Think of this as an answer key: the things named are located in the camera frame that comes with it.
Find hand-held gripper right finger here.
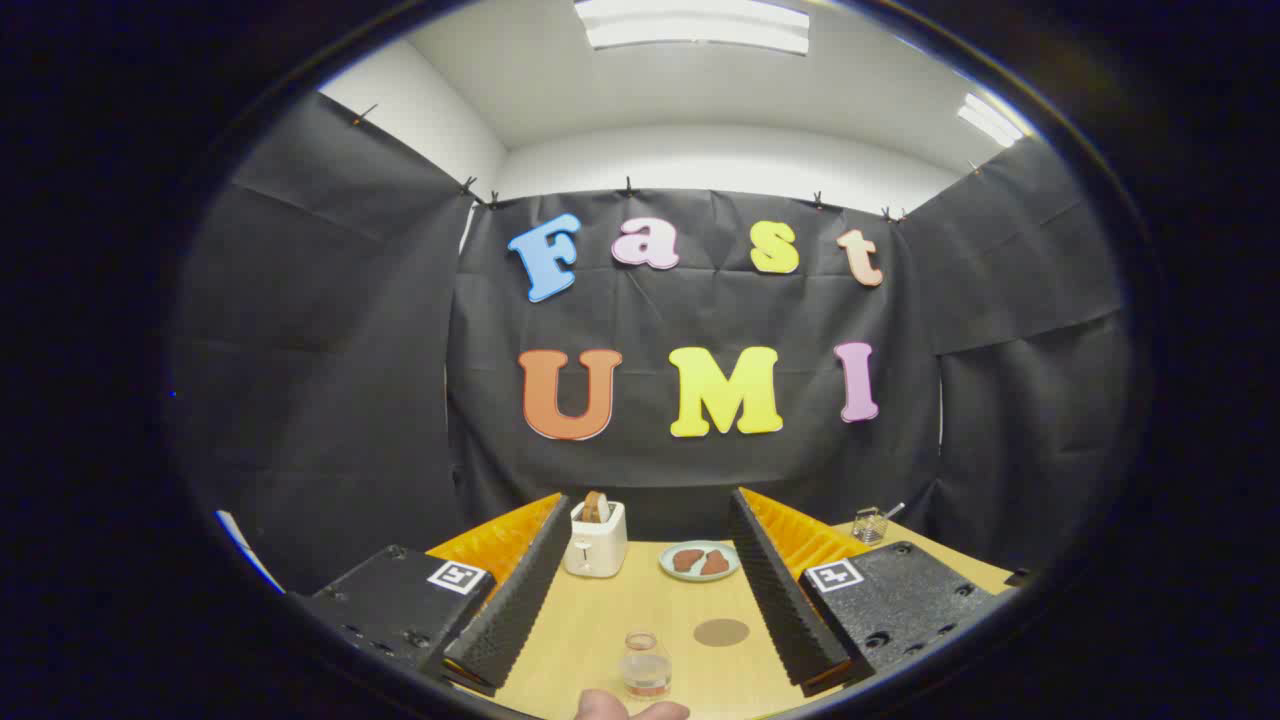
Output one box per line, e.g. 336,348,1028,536
728,487,1011,698

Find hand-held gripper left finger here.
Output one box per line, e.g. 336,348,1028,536
285,492,573,698

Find clear plastic juice bottle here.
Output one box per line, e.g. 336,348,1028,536
620,630,673,699

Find wooden table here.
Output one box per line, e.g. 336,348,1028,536
425,520,1016,720

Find pale green plate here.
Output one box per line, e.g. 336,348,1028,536
659,540,741,582

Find white toaster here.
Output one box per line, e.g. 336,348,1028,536
563,500,629,579

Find small ceiling light panel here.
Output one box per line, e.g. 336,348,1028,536
957,93,1026,149

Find large ceiling light panel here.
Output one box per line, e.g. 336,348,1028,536
574,0,811,56

